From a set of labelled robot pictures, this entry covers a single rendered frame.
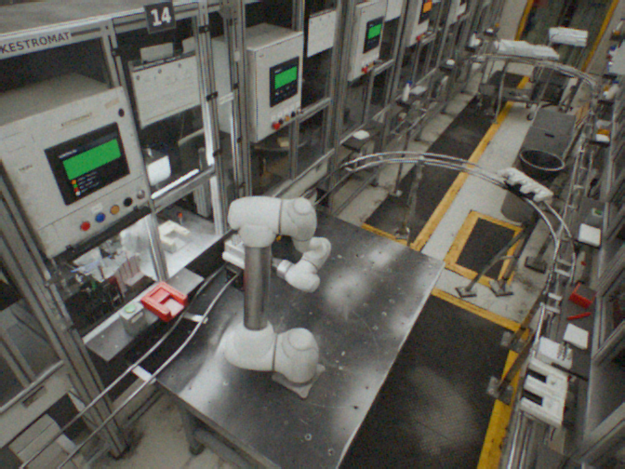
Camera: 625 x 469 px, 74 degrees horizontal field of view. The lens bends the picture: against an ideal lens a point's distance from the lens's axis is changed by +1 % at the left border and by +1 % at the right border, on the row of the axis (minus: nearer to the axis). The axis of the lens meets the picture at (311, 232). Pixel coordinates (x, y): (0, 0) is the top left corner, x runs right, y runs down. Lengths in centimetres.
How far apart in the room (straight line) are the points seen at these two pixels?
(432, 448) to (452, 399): 35
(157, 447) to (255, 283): 131
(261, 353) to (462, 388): 155
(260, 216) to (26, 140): 72
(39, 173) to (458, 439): 241
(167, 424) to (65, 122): 179
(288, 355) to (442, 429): 129
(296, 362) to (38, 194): 109
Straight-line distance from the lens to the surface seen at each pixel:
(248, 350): 176
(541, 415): 194
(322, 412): 190
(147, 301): 193
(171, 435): 266
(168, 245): 218
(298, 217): 146
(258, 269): 159
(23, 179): 147
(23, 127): 143
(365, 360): 205
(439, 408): 282
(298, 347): 173
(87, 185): 155
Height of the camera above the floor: 237
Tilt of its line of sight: 40 degrees down
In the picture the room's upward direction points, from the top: 5 degrees clockwise
